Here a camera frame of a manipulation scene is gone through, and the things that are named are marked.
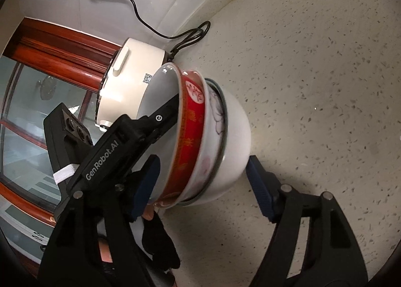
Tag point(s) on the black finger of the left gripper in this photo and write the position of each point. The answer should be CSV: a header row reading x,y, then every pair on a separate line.
x,y
154,126

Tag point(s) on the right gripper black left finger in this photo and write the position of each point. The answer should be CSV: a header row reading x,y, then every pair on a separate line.
x,y
110,241

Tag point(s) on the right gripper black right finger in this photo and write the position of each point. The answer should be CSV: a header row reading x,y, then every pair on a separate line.
x,y
332,255

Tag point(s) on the plain white bowl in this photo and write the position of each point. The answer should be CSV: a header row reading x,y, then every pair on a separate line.
x,y
160,104

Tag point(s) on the red and white bowl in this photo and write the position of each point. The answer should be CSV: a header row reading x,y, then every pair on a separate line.
x,y
190,126

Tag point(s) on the white bowl with floral print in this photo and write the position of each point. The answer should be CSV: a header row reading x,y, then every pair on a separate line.
x,y
210,146

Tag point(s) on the large white green-rimmed bowl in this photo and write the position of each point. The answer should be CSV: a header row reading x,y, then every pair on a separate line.
x,y
235,152

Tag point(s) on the left hand in black glove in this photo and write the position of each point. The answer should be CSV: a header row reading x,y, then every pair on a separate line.
x,y
157,248

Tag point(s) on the white and brown rice cooker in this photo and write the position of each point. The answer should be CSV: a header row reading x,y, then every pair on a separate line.
x,y
125,81

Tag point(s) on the red wooden window frame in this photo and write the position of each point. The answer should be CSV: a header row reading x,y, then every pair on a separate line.
x,y
42,66

